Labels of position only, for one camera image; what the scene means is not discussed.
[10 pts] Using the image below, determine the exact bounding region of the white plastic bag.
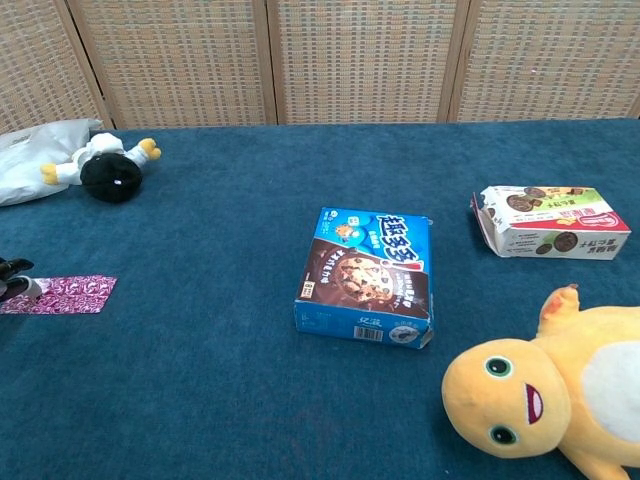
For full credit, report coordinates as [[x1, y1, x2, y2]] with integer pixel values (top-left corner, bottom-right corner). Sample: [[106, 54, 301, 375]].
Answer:
[[0, 118, 104, 207]]

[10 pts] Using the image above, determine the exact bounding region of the white green red biscuit box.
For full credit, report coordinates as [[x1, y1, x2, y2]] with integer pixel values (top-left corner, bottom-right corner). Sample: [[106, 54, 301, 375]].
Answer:
[[469, 185, 633, 261]]

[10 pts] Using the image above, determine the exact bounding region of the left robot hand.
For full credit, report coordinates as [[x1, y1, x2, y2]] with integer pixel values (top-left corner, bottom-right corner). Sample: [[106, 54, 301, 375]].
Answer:
[[0, 257, 45, 301]]

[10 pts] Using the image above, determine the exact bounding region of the blue chocolate chip cookie box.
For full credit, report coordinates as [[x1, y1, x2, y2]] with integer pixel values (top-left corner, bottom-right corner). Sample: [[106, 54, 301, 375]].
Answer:
[[293, 206, 435, 350]]

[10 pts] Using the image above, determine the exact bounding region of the woven rattan screen panel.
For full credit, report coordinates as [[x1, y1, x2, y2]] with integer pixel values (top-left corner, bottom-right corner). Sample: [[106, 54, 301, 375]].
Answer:
[[448, 0, 640, 124], [266, 0, 471, 125], [0, 0, 114, 135], [67, 0, 278, 130]]

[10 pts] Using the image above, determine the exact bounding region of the yellow plush dinosaur toy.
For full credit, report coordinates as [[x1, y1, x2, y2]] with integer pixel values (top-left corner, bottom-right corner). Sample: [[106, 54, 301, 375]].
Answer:
[[441, 283, 640, 480]]

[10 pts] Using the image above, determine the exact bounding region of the black headed white plush doll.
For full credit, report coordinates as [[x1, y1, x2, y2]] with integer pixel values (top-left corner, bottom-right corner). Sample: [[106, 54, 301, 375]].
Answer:
[[39, 131, 163, 205]]

